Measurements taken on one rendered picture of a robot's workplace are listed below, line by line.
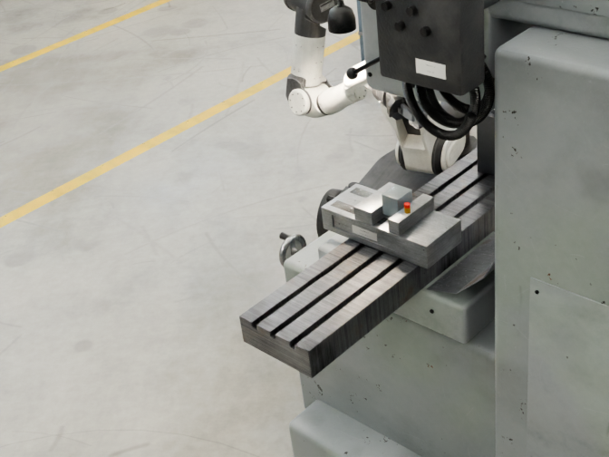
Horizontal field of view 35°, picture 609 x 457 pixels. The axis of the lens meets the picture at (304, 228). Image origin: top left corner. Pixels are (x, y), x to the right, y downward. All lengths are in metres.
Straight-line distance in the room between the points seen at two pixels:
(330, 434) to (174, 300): 1.24
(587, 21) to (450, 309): 0.85
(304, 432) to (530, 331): 1.04
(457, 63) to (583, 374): 0.78
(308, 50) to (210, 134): 2.60
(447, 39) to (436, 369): 1.10
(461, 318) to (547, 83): 0.77
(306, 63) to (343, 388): 0.99
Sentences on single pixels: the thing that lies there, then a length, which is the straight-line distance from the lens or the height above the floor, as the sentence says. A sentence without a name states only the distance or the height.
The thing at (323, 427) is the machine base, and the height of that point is 0.20.
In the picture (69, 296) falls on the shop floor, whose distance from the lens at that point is 4.19.
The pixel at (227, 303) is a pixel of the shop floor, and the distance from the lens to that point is 3.92.
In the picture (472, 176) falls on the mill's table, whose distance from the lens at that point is 2.79.
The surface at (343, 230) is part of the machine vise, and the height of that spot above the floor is 0.93.
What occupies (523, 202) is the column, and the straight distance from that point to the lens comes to 2.04.
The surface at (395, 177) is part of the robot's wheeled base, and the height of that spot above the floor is 0.57.
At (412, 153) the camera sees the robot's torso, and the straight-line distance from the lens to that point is 3.33.
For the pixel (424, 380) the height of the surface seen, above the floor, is 0.51.
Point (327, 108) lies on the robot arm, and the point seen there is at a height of 1.14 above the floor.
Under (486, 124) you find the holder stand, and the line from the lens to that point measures 2.72.
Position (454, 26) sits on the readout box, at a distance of 1.78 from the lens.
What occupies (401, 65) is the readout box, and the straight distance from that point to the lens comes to 1.89.
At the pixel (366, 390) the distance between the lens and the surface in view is 2.89.
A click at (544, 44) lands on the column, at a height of 1.56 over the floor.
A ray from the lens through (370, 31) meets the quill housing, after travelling 2.30.
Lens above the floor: 2.29
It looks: 32 degrees down
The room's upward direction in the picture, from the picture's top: 7 degrees counter-clockwise
